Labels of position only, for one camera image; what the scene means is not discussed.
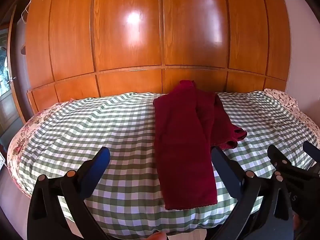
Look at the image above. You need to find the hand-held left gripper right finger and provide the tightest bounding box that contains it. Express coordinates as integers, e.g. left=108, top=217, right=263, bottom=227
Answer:
left=211, top=146, right=294, bottom=240

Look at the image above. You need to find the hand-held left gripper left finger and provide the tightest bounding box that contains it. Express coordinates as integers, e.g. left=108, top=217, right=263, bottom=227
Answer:
left=27, top=147, right=111, bottom=240

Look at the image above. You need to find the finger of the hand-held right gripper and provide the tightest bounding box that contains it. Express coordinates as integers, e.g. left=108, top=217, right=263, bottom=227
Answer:
left=267, top=145, right=292, bottom=172
left=303, top=141, right=320, bottom=161

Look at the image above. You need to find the dark red knit garment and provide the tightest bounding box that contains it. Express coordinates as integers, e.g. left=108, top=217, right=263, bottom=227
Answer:
left=153, top=80, right=248, bottom=211

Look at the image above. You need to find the person's left hand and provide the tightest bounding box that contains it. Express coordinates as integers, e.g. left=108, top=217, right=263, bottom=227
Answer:
left=146, top=231, right=167, bottom=240

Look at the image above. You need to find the green checked blanket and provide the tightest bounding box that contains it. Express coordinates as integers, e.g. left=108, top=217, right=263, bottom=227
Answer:
left=18, top=91, right=319, bottom=236

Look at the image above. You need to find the floral bedspread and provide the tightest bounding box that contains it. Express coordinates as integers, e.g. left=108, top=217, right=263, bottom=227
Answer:
left=7, top=88, right=320, bottom=196

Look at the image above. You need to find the wooden door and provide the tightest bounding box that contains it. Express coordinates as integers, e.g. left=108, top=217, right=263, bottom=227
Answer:
left=0, top=4, right=27, bottom=153

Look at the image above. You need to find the wooden wardrobe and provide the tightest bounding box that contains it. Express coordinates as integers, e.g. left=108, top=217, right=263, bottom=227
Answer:
left=24, top=0, right=292, bottom=117

